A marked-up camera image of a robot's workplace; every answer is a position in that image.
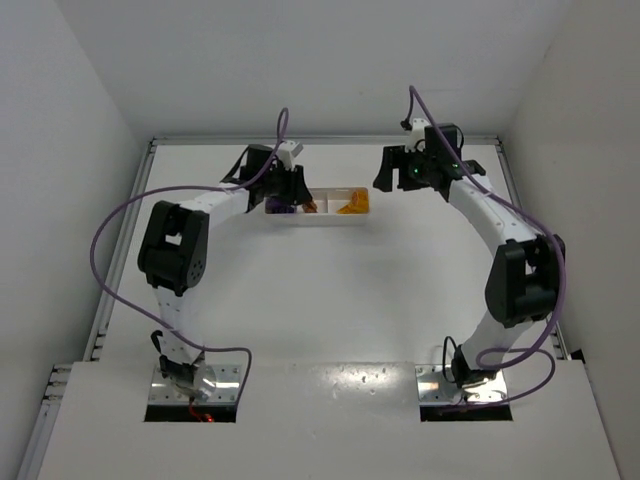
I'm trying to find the brown lego brick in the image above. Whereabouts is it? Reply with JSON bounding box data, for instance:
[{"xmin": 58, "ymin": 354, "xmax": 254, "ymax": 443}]
[{"xmin": 302, "ymin": 200, "xmax": 318, "ymax": 213}]

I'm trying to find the purple oval flower lego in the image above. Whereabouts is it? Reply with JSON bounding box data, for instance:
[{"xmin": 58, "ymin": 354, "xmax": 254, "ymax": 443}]
[{"xmin": 265, "ymin": 198, "xmax": 297, "ymax": 214}]

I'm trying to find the yellow oval orange-pattern lego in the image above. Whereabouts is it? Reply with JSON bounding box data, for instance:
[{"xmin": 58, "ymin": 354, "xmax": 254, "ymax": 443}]
[{"xmin": 350, "ymin": 189, "xmax": 369, "ymax": 211}]

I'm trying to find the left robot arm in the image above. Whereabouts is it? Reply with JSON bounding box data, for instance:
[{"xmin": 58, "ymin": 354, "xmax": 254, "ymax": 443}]
[{"xmin": 137, "ymin": 141, "xmax": 312, "ymax": 393}]

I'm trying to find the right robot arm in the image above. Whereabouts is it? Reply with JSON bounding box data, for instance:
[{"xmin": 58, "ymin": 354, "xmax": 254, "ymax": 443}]
[{"xmin": 373, "ymin": 118, "xmax": 564, "ymax": 388}]

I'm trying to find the white three-compartment tray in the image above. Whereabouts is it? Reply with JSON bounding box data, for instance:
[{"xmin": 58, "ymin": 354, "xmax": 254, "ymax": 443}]
[{"xmin": 264, "ymin": 187, "xmax": 370, "ymax": 227}]

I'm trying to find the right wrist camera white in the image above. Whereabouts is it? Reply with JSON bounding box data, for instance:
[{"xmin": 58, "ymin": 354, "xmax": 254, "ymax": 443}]
[{"xmin": 400, "ymin": 118, "xmax": 431, "ymax": 153}]

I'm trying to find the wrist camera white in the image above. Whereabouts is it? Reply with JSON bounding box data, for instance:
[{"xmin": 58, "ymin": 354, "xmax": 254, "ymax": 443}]
[
  {"xmin": 276, "ymin": 140, "xmax": 304, "ymax": 170},
  {"xmin": 400, "ymin": 118, "xmax": 431, "ymax": 153}
]

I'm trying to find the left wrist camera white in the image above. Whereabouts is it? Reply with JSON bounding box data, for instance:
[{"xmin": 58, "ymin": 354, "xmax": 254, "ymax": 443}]
[{"xmin": 276, "ymin": 140, "xmax": 304, "ymax": 170}]

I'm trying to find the back aluminium frame rail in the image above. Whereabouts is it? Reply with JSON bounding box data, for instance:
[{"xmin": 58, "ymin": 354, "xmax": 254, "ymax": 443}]
[{"xmin": 153, "ymin": 134, "xmax": 501, "ymax": 146}]

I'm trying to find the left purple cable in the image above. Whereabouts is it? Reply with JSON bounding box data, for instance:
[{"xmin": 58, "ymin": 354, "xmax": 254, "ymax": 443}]
[{"xmin": 89, "ymin": 107, "xmax": 291, "ymax": 406}]

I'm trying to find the purple cable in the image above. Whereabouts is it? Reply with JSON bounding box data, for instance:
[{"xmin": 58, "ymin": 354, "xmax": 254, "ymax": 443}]
[
  {"xmin": 89, "ymin": 107, "xmax": 291, "ymax": 406},
  {"xmin": 399, "ymin": 84, "xmax": 567, "ymax": 412}
]

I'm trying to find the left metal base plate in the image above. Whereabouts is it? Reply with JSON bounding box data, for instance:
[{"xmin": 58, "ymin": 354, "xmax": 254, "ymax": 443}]
[{"xmin": 148, "ymin": 364, "xmax": 241, "ymax": 406}]

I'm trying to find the metal base plate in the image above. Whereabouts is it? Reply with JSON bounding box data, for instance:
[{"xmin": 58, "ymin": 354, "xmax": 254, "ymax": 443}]
[
  {"xmin": 148, "ymin": 364, "xmax": 241, "ymax": 406},
  {"xmin": 415, "ymin": 364, "xmax": 508, "ymax": 407}
]

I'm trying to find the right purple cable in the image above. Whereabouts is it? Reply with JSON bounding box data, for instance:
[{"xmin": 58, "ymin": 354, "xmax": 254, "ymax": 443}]
[{"xmin": 399, "ymin": 84, "xmax": 567, "ymax": 412}]

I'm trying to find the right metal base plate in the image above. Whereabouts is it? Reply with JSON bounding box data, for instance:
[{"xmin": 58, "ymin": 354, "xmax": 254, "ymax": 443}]
[{"xmin": 415, "ymin": 364, "xmax": 508, "ymax": 407}]

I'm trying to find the left aluminium frame rail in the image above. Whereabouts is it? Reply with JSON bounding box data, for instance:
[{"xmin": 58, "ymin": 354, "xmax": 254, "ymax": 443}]
[{"xmin": 1, "ymin": 142, "xmax": 147, "ymax": 479}]

